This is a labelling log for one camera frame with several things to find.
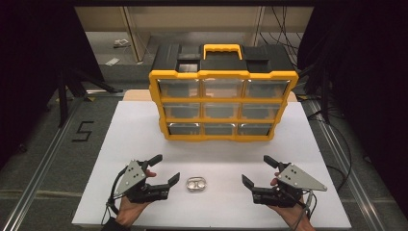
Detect person's right hand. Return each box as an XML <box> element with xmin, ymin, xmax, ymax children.
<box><xmin>268</xmin><ymin>172</ymin><xmax>317</xmax><ymax>231</ymax></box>

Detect beige wooden furniture panel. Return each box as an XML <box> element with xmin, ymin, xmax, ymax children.
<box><xmin>119</xmin><ymin>6</ymin><xmax>152</xmax><ymax>63</ymax></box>

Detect clear plastic organizer drawer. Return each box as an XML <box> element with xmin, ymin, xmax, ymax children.
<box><xmin>203</xmin><ymin>122</ymin><xmax>237</xmax><ymax>137</ymax></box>

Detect dark curtain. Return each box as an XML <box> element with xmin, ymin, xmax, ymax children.
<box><xmin>297</xmin><ymin>0</ymin><xmax>408</xmax><ymax>220</ymax></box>
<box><xmin>0</xmin><ymin>0</ymin><xmax>106</xmax><ymax>169</ymax></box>

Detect white table board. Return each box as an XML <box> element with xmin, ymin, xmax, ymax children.
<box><xmin>71</xmin><ymin>100</ymin><xmax>352</xmax><ymax>229</ymax></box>

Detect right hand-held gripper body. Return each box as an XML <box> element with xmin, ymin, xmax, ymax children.
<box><xmin>251</xmin><ymin>163</ymin><xmax>328</xmax><ymax>208</ymax></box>

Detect white crumpled object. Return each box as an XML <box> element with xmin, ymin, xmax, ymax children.
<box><xmin>113</xmin><ymin>38</ymin><xmax>131</xmax><ymax>49</ymax></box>

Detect hanging black cables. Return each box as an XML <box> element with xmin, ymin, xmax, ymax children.
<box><xmin>259</xmin><ymin>6</ymin><xmax>306</xmax><ymax>66</ymax></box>

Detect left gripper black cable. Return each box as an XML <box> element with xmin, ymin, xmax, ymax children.
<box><xmin>101</xmin><ymin>166</ymin><xmax>130</xmax><ymax>225</ymax></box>

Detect yellow black drawer organizer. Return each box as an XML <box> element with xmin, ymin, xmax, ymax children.
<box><xmin>148</xmin><ymin>43</ymin><xmax>299</xmax><ymax>142</ymax></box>

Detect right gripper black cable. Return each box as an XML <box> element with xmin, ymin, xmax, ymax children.
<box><xmin>294</xmin><ymin>188</ymin><xmax>319</xmax><ymax>231</ymax></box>

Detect grid of clear drawers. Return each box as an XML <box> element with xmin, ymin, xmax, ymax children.
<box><xmin>157</xmin><ymin>78</ymin><xmax>291</xmax><ymax>137</ymax></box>

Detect aluminium floor rail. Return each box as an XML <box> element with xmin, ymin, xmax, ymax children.
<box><xmin>0</xmin><ymin>95</ymin><xmax>85</xmax><ymax>231</ymax></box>
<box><xmin>307</xmin><ymin>99</ymin><xmax>408</xmax><ymax>231</ymax></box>

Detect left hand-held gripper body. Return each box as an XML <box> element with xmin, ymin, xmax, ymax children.
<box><xmin>114</xmin><ymin>159</ymin><xmax>171</xmax><ymax>204</ymax></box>

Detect black tripod stand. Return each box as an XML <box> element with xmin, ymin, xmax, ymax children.
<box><xmin>57</xmin><ymin>67</ymin><xmax>125</xmax><ymax>129</ymax></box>

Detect small silver metal buckle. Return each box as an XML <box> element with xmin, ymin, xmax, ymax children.
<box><xmin>185</xmin><ymin>176</ymin><xmax>207</xmax><ymax>193</ymax></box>

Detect black floor cable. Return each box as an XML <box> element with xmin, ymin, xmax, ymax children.
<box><xmin>307</xmin><ymin>109</ymin><xmax>354</xmax><ymax>193</ymax></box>

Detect person's left hand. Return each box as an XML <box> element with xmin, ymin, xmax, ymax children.
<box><xmin>115</xmin><ymin>169</ymin><xmax>158</xmax><ymax>227</ymax></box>

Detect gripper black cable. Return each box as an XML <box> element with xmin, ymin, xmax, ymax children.
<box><xmin>294</xmin><ymin>188</ymin><xmax>319</xmax><ymax>231</ymax></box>
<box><xmin>101</xmin><ymin>166</ymin><xmax>130</xmax><ymax>225</ymax></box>

